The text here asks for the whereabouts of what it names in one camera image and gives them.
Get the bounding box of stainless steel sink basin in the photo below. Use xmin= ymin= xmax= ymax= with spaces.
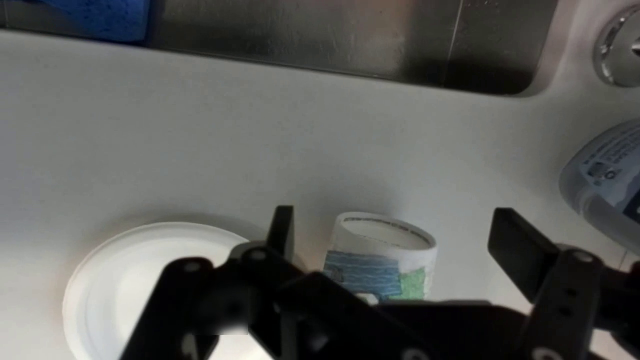
xmin=0 ymin=0 xmax=565 ymax=101

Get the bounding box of small white plate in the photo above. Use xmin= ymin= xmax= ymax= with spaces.
xmin=60 ymin=220 xmax=270 ymax=360

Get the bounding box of patterned paper cup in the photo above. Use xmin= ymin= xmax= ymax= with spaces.
xmin=323 ymin=210 xmax=441 ymax=306

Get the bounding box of clear green-capped soap bottle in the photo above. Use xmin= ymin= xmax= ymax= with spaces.
xmin=556 ymin=117 xmax=640 ymax=257

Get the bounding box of small chrome sink knob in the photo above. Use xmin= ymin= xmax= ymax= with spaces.
xmin=592 ymin=4 xmax=640 ymax=90

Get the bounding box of blue sponge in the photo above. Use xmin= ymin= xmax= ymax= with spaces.
xmin=22 ymin=0 xmax=167 ymax=47

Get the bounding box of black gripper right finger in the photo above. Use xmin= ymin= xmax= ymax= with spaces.
xmin=488 ymin=207 xmax=640 ymax=360

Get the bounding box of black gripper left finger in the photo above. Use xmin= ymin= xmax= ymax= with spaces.
xmin=118 ymin=204 xmax=317 ymax=360

